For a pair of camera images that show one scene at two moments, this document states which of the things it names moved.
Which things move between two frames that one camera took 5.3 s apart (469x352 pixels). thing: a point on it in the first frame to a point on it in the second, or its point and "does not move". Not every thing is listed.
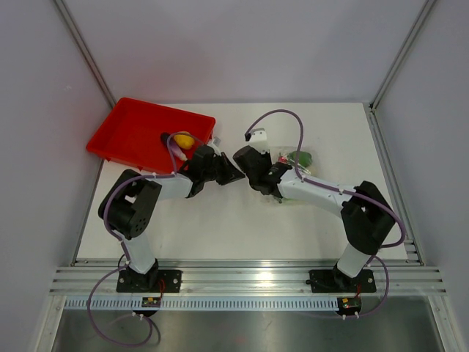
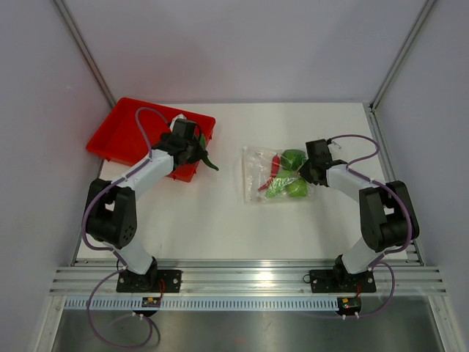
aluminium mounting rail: (100, 276) does not move
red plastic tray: (132, 135) does not move
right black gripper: (266, 156) to (303, 171)
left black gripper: (231, 173) to (200, 152)
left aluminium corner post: (85, 50) does not move
